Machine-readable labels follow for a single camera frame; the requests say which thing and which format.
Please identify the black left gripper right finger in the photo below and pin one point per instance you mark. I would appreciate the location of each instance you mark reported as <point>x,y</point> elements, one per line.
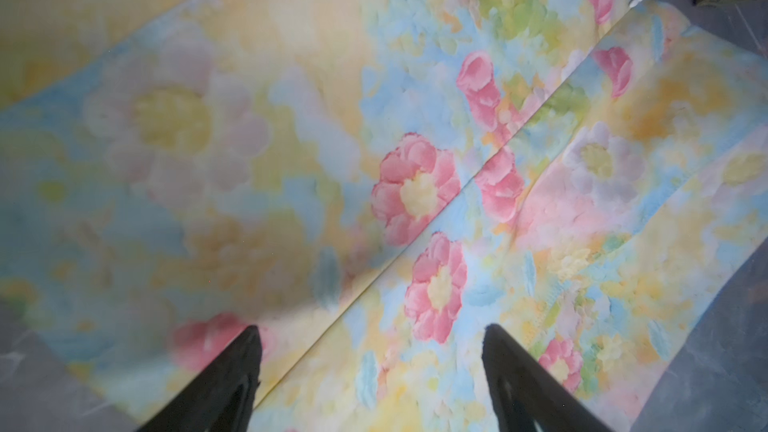
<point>525,397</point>

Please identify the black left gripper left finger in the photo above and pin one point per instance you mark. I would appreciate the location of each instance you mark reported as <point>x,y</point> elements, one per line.
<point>221,397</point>

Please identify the pastel floral skirt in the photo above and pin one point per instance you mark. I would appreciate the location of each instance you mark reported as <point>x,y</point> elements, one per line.
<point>372,183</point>

